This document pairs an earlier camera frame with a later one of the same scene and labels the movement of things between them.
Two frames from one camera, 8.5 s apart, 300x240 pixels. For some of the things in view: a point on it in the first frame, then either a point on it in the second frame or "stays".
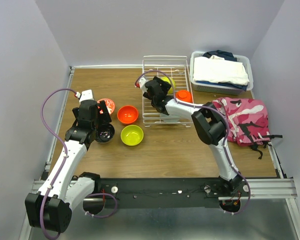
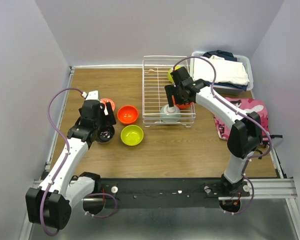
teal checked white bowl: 170,118 stays
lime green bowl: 132,135 stays
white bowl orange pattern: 110,105 stays
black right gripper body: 164,86 -> 180,97
